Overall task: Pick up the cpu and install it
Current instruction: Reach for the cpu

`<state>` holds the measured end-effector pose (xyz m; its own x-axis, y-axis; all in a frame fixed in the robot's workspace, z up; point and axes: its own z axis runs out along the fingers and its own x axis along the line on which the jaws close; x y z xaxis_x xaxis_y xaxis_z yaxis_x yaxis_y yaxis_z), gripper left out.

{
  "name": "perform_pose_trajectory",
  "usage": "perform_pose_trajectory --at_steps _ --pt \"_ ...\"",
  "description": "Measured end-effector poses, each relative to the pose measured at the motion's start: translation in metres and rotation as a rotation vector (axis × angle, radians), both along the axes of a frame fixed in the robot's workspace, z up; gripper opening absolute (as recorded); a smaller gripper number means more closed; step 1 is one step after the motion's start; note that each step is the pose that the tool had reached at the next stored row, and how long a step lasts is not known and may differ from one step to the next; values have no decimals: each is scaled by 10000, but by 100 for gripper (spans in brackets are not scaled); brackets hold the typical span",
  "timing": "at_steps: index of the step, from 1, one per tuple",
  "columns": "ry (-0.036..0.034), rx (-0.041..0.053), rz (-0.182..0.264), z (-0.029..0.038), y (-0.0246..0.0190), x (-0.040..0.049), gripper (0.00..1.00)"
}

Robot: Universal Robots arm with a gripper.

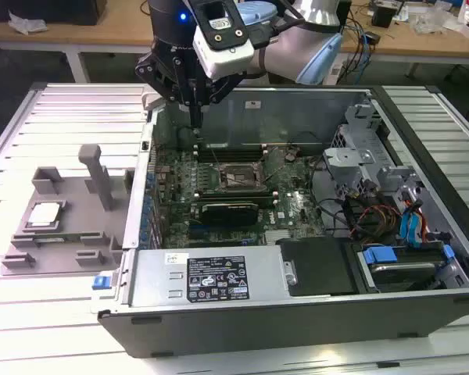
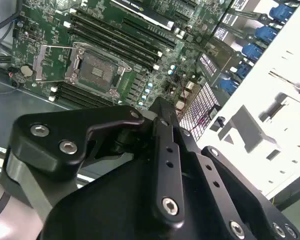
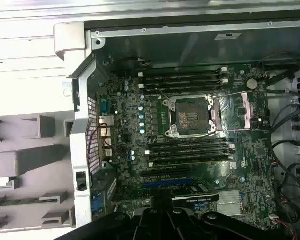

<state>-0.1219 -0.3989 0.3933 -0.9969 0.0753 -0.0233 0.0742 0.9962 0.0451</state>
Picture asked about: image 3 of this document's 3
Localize black graphics card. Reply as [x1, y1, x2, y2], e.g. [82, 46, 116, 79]
[149, 183, 220, 210]

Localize black silver PC case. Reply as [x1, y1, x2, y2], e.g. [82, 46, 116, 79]
[53, 11, 300, 240]

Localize silver finned heat sink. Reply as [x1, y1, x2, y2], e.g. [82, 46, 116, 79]
[216, 190, 242, 217]

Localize grey plastic parts rack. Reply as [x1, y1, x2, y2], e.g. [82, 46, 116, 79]
[0, 113, 77, 232]

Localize green RAM stick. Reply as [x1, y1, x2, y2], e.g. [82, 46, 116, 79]
[0, 197, 66, 206]

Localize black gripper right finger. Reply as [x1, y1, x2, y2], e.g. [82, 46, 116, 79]
[164, 191, 291, 240]

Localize silver coin battery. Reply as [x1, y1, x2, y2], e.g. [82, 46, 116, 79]
[246, 78, 258, 90]

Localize metal framed CPU socket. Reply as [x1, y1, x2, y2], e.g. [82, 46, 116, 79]
[162, 94, 228, 139]

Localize thin red black wires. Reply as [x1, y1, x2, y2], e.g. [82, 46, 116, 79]
[269, 213, 298, 240]

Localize black cable bundle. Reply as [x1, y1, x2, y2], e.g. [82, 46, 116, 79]
[269, 139, 300, 226]

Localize green motherboard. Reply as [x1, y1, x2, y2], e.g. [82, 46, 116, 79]
[96, 63, 277, 227]

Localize black RAM slot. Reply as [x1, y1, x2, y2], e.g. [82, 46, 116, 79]
[134, 66, 229, 75]
[137, 72, 224, 80]
[143, 77, 229, 86]
[148, 158, 228, 168]
[137, 83, 223, 93]
[149, 138, 236, 149]
[144, 146, 228, 155]
[149, 152, 236, 161]

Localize metal socket cover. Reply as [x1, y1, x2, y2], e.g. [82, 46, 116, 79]
[211, 91, 256, 132]

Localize thin metal locking lever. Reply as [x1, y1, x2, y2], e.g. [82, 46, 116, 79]
[154, 87, 173, 101]
[199, 130, 228, 139]

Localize twisted red black wire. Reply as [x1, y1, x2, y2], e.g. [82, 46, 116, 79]
[88, 123, 109, 161]

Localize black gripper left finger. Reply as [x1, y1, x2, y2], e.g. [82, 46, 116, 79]
[54, 191, 167, 240]

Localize silver rear port block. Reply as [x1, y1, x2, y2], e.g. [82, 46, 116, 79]
[101, 137, 114, 157]
[99, 126, 113, 139]
[99, 115, 115, 127]

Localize teal serial port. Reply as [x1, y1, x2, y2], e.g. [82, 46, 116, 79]
[99, 96, 109, 116]

